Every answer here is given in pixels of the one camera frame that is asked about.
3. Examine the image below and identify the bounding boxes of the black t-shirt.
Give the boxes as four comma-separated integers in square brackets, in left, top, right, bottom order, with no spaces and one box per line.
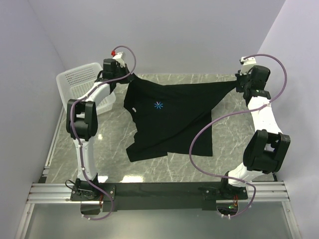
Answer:
[124,76,236,162]

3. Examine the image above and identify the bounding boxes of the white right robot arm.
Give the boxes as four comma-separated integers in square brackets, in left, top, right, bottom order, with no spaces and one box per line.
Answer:
[219,65,291,199]

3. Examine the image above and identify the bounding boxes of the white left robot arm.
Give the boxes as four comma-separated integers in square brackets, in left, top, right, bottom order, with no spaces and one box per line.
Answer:
[66,54,132,200]

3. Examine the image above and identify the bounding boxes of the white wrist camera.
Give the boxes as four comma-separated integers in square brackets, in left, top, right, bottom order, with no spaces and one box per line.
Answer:
[111,51,126,68]
[239,57,256,75]

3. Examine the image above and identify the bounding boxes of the white plastic basket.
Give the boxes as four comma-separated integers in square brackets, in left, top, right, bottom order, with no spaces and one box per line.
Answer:
[56,62,102,111]

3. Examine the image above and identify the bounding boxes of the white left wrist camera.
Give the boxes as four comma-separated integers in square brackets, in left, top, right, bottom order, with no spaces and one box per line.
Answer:
[111,51,126,68]

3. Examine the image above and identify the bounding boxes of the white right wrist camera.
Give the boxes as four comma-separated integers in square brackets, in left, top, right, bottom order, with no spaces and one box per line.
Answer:
[239,57,256,75]

